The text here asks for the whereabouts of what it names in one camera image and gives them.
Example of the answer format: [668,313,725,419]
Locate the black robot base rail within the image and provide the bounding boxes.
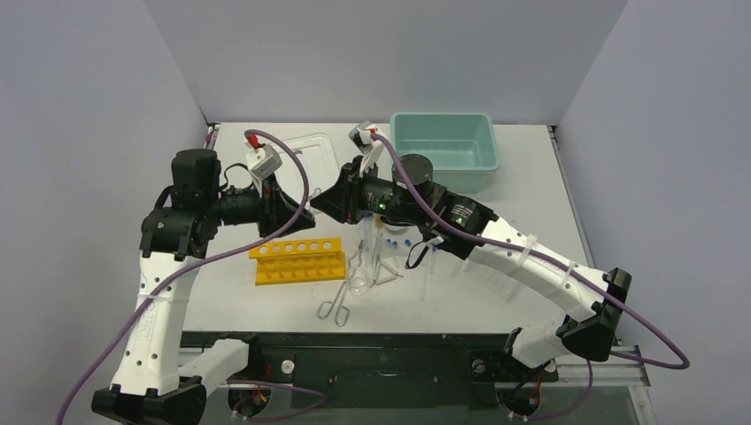
[181,331,559,410]

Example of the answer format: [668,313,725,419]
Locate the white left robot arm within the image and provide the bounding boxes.
[91,144,314,424]

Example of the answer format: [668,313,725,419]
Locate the yellow test tube rack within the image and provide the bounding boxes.
[248,237,347,286]

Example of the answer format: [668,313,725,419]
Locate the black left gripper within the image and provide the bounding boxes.
[205,171,315,241]

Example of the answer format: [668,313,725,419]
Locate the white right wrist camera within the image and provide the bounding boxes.
[348,121,383,176]

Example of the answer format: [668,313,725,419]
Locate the blue funnel on stem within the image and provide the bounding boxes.
[360,216,375,267]

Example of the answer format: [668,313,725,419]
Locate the teal plastic bin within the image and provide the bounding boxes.
[390,112,501,193]

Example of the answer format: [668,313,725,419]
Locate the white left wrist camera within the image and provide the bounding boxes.
[244,134,282,186]

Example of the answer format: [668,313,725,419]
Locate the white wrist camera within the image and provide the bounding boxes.
[348,121,383,176]
[244,134,282,186]

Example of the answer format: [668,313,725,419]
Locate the white plastic bin lid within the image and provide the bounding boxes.
[271,133,340,214]

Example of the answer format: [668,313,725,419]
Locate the blue capped vial pair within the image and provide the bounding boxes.
[385,238,412,250]

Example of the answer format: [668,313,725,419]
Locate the small glass beaker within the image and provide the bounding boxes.
[348,268,372,296]

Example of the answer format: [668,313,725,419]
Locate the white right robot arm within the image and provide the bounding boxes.
[312,154,631,378]

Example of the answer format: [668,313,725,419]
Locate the metal crucible tongs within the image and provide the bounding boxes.
[316,239,365,328]

